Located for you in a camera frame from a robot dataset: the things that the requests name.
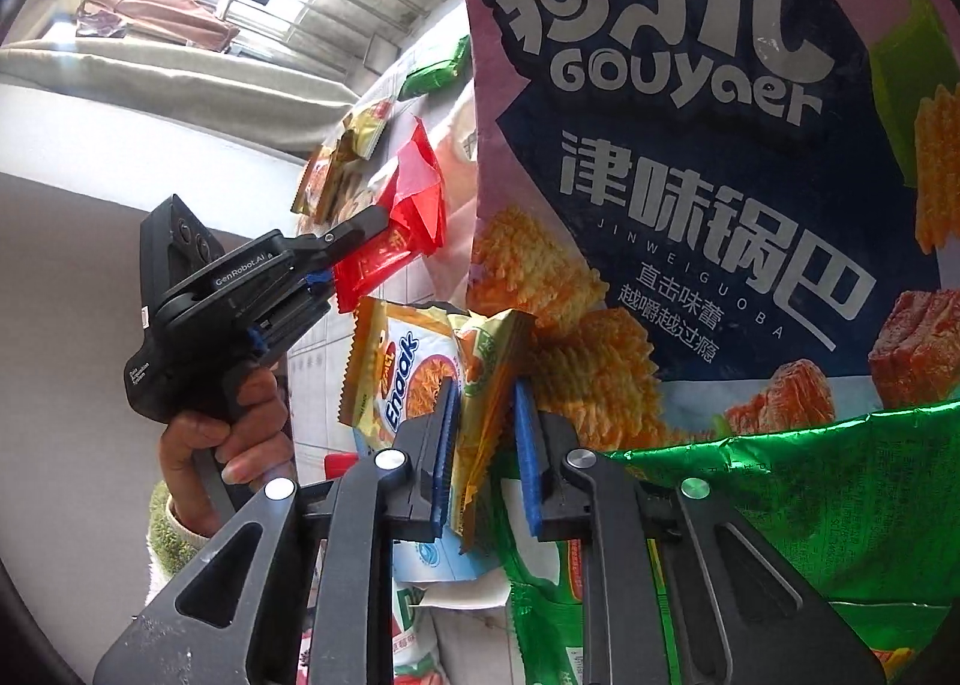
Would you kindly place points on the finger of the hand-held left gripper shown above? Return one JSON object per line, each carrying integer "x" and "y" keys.
{"x": 352, "y": 235}
{"x": 319, "y": 277}

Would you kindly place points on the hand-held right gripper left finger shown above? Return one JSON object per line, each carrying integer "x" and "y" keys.
{"x": 439, "y": 460}

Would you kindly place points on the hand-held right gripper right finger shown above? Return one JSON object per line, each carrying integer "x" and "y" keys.
{"x": 529, "y": 460}

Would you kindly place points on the red foil wrapper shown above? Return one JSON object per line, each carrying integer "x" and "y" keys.
{"x": 405, "y": 205}

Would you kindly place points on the yellow green snack packet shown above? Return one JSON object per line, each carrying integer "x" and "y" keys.
{"x": 487, "y": 392}

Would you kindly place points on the orange noodle snack packet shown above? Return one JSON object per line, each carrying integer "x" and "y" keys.
{"x": 405, "y": 370}

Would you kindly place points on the large pink snack bag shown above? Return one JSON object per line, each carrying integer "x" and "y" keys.
{"x": 675, "y": 205}

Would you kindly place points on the large green snack bag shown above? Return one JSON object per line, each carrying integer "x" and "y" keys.
{"x": 825, "y": 505}

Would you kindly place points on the person's left forearm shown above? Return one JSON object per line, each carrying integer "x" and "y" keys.
{"x": 169, "y": 542}

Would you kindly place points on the person's left hand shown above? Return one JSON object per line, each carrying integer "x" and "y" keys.
{"x": 259, "y": 430}

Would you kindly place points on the brown yellow snack packet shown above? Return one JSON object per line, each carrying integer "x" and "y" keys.
{"x": 319, "y": 182}

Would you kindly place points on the blue white packet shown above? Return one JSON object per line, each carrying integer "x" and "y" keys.
{"x": 442, "y": 557}

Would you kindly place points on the white printed packet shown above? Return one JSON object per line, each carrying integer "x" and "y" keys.
{"x": 412, "y": 632}

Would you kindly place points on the small green packet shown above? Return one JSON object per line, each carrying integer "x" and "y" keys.
{"x": 435, "y": 70}

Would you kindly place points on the beige curtain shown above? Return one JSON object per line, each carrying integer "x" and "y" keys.
{"x": 150, "y": 85}

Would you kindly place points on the hanging brown clothes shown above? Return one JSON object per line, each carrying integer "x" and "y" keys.
{"x": 172, "y": 2}

